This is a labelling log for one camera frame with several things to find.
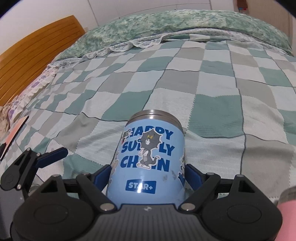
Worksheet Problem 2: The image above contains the floral pillow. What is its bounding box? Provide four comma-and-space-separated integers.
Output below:
1, 64, 59, 138

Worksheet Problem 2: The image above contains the wooden headboard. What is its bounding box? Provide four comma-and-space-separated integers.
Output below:
1, 15, 85, 106

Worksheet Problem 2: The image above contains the green floral quilt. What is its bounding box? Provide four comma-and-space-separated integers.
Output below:
55, 9, 292, 61

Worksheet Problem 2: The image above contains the pink steel cup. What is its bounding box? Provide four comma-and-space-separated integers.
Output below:
275, 186, 296, 241

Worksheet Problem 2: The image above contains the blue cartoon steel cup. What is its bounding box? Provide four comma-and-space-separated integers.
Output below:
106, 109, 185, 207

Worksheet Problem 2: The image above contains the green checkered bed blanket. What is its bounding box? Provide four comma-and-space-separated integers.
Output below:
1, 40, 295, 200

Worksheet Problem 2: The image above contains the pink black booklet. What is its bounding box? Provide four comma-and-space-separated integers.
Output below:
1, 116, 29, 161

